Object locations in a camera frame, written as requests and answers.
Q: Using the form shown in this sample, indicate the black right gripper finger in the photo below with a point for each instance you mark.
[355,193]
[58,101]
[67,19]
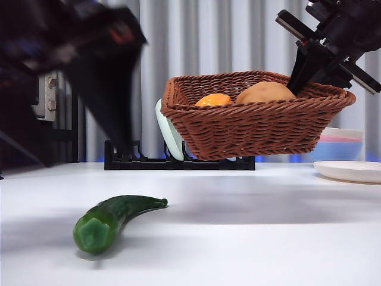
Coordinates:
[315,71]
[297,68]

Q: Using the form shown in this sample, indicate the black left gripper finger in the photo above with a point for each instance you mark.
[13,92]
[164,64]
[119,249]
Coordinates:
[110,95]

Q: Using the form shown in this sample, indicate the tan potato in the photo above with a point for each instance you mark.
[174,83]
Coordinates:
[265,93]

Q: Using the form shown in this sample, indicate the brown wicker basket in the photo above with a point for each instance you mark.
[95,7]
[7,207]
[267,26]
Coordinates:
[253,128]

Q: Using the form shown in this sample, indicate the green cucumber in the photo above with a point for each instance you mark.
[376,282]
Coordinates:
[113,214]

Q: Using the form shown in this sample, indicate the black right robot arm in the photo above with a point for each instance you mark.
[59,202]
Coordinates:
[354,18]

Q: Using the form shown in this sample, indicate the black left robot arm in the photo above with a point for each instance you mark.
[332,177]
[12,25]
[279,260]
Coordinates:
[59,29]

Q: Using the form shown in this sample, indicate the silver toaster oven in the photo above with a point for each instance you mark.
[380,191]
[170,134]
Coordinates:
[47,95]

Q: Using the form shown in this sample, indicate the cream bowl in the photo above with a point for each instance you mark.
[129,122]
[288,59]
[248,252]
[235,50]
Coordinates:
[345,132]

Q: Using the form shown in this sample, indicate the pink bowl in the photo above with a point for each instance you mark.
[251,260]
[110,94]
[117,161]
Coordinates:
[342,139]

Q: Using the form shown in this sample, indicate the pale green plate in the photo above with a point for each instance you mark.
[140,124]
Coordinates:
[169,137]

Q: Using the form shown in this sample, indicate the black dish rack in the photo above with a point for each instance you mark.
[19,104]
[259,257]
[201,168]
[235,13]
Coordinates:
[149,164]

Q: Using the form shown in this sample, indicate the grey pleated curtain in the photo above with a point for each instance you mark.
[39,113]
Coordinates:
[208,38]

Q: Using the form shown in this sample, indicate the white plate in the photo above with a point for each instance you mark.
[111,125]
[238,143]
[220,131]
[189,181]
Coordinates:
[348,171]

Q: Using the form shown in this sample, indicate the black metal shelf frame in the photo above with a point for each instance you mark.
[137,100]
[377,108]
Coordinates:
[70,125]

